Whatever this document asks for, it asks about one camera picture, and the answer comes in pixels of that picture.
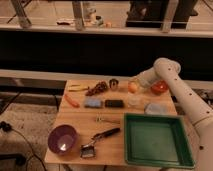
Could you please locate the clear plastic container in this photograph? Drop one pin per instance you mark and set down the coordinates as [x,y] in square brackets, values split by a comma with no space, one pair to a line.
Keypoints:
[155,109]

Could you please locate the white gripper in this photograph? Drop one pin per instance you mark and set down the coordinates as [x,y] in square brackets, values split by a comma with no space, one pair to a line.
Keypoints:
[142,80]

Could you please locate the blue sponge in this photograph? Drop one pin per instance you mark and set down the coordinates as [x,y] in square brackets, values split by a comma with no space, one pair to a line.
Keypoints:
[93,103]

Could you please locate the small metal cup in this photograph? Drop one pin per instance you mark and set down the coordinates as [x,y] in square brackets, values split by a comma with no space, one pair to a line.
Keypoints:
[113,84]

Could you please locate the black handled metal scraper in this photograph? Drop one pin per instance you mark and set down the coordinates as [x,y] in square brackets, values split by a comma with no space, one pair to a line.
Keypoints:
[88,150]

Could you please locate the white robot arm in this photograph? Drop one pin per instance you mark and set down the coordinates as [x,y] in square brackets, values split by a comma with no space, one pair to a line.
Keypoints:
[198,111]

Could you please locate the white paper cup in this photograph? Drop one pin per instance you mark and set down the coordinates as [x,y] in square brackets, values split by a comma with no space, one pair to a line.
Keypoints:
[133,100]

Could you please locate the purple bowl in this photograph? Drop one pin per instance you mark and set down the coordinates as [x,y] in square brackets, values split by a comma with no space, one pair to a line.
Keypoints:
[62,139]

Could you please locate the green plastic tray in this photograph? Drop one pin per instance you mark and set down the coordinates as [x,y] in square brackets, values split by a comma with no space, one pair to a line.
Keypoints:
[156,141]

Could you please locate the orange carrot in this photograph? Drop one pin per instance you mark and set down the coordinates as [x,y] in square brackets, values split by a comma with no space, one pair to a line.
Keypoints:
[71,101]

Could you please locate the brown grape bunch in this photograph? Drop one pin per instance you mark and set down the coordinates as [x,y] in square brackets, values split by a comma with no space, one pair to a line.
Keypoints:
[97,89]

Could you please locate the black rectangular block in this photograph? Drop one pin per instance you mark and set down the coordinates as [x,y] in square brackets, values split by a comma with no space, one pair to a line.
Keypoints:
[114,103]

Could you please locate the red bowl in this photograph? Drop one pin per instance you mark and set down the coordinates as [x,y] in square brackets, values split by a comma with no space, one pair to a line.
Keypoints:
[159,87]

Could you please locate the orange apple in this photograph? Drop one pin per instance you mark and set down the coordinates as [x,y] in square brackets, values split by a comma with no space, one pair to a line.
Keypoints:
[132,87]

